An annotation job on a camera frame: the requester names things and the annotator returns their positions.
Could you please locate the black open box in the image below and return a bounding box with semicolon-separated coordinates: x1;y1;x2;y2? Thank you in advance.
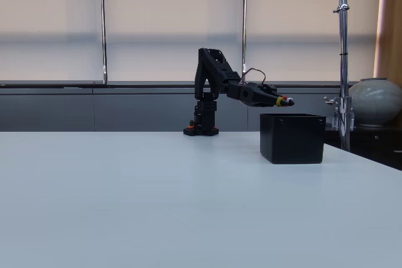
259;113;327;165

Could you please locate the chrome stand pole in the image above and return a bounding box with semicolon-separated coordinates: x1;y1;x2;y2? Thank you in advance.
332;0;352;151

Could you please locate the grey round ceramic vase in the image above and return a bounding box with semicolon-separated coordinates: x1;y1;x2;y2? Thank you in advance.
348;77;402;128

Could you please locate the beige roller blind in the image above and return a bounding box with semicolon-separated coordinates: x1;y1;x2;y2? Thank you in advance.
0;0;102;82
105;0;244;82
247;0;379;82

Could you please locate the dark low cabinet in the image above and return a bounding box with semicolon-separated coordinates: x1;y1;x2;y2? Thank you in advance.
323;124;402;171

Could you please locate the grey window ledge cabinet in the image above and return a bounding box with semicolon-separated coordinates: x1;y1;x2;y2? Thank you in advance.
0;80;348;133

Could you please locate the red white servo cable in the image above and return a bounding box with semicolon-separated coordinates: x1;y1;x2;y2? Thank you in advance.
239;67;268;86

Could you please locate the brown wooden wall panel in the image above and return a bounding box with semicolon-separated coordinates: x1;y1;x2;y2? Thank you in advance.
372;0;402;81

